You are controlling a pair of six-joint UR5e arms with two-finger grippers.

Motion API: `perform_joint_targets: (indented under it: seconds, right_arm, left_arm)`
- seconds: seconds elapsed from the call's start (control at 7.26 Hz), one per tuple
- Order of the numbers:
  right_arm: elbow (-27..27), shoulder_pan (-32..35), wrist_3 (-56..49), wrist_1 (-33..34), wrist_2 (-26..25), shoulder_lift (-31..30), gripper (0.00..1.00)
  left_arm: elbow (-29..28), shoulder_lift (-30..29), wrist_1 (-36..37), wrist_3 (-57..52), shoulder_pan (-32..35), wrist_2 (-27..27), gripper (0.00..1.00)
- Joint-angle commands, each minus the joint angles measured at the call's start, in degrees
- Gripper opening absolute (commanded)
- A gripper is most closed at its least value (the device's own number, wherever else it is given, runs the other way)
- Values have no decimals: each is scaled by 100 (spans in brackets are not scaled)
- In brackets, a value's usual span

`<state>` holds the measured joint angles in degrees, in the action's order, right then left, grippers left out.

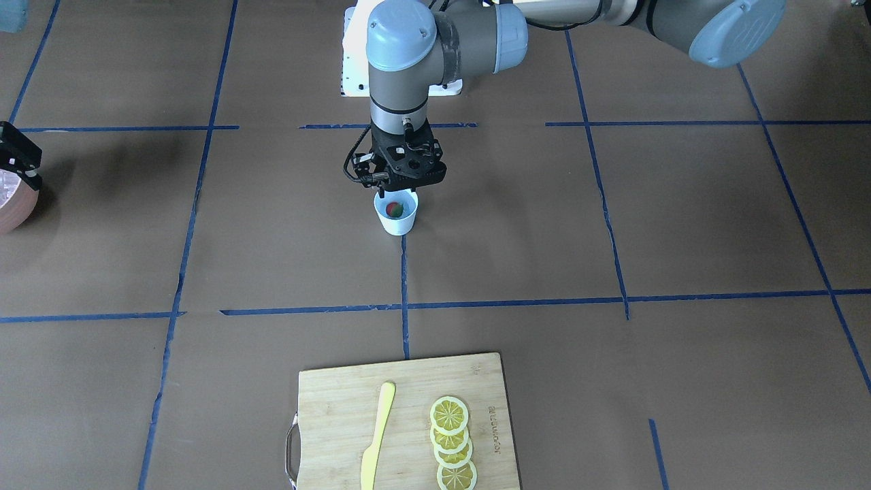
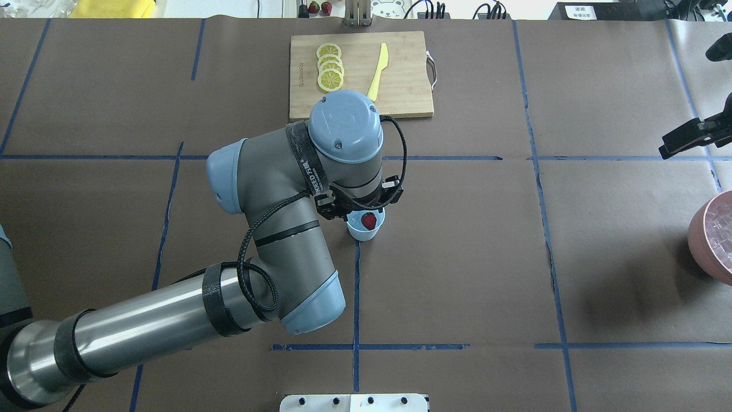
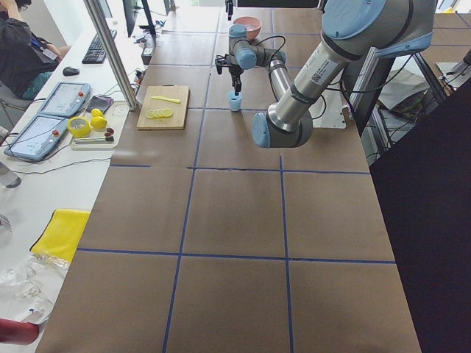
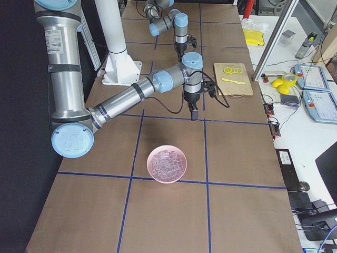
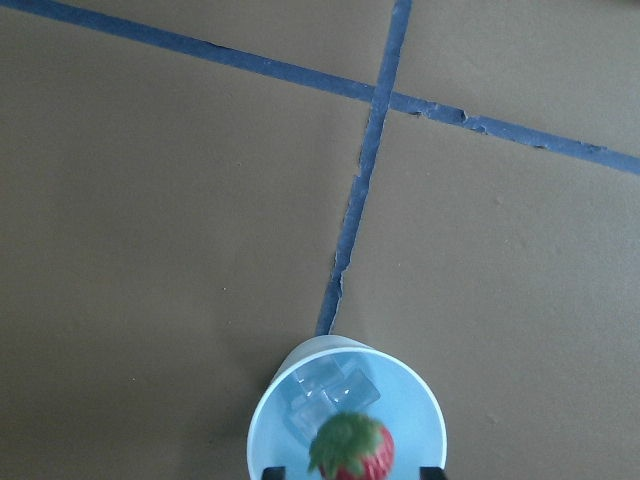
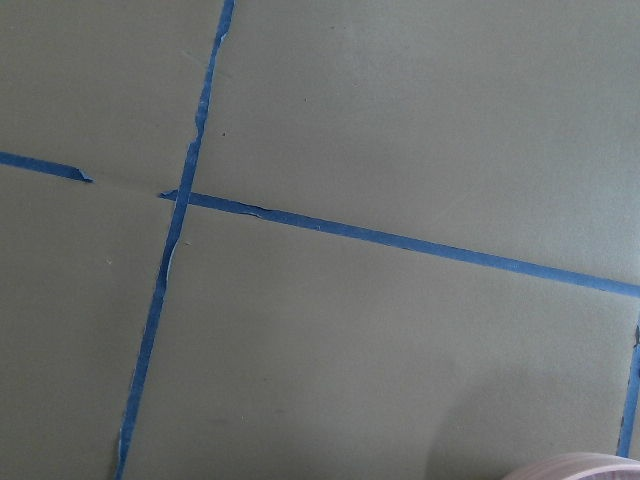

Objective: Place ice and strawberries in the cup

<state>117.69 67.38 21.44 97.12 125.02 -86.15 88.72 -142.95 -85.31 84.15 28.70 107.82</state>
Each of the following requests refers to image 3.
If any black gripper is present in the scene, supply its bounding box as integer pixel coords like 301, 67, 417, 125
226, 0, 244, 92

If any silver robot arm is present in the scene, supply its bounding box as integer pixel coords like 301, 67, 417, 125
216, 0, 436, 148

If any light blue cup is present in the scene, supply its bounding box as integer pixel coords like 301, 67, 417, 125
227, 91, 242, 112

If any pink bowl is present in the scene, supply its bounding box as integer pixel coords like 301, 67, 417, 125
233, 16, 263, 40

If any wooden cutting board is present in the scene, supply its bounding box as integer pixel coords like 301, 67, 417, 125
136, 85, 189, 130

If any yellow plastic knife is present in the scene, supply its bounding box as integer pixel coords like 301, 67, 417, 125
151, 96, 181, 104

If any lemon slices row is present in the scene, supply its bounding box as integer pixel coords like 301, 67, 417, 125
146, 108, 174, 119

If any black keyboard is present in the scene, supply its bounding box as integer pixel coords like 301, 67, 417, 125
82, 34, 107, 65

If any dark phone stack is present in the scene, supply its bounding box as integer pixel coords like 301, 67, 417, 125
85, 95, 114, 113

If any whole yellow lemon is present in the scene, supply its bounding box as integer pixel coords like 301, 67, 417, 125
91, 108, 104, 117

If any white tray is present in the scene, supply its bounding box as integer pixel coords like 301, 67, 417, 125
69, 127, 120, 151

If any black computer mouse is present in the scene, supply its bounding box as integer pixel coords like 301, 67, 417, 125
62, 66, 80, 77

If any yellow tape roll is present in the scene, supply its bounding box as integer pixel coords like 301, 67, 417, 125
67, 116, 91, 138

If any upper teach pendant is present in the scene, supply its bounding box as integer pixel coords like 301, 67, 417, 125
38, 82, 91, 118

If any teach pendant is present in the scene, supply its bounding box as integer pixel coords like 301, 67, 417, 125
38, 82, 91, 118
4, 113, 68, 162

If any seated person in black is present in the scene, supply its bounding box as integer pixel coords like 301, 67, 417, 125
1, 0, 71, 100

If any lower teach pendant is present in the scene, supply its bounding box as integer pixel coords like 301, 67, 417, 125
4, 113, 68, 162

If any yellow cloth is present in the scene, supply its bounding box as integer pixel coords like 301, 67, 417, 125
29, 209, 91, 263

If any clear plastic wrap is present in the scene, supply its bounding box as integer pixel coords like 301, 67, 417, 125
1, 254, 69, 324

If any red bottle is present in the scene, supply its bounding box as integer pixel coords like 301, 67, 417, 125
1, 318, 39, 345

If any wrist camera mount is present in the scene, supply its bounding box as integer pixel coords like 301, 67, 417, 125
214, 54, 231, 75

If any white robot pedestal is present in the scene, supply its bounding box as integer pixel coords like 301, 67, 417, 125
310, 90, 347, 129

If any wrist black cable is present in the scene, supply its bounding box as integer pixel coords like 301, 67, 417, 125
249, 35, 417, 121

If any aluminium frame post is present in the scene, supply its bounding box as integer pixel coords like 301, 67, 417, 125
84, 0, 139, 111

